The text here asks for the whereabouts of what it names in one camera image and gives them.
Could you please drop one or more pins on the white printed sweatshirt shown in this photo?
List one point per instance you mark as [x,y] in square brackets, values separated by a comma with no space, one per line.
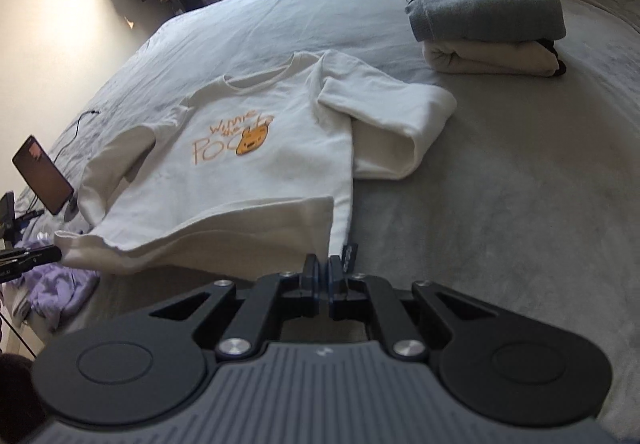
[300,174]

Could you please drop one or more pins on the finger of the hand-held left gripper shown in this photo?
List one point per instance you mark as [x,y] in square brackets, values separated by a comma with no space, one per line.
[42,256]

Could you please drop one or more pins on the black bracket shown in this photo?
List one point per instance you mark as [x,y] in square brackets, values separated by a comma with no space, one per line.
[7,216]

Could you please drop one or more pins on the purple cloth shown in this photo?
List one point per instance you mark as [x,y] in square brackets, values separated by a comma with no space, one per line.
[55,289]

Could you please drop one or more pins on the folded cream garment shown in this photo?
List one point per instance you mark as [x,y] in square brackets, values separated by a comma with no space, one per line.
[490,59]

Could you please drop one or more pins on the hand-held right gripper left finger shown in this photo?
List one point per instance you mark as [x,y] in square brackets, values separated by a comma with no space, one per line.
[320,276]

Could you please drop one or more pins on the smartphone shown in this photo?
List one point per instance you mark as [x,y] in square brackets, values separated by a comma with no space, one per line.
[42,174]

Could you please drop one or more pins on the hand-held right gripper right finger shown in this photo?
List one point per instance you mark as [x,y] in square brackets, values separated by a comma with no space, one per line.
[334,276]

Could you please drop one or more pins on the folded grey sweater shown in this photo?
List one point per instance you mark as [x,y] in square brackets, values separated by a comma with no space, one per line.
[490,11]

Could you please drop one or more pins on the black cloth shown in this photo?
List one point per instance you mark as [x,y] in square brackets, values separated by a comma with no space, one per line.
[557,61]

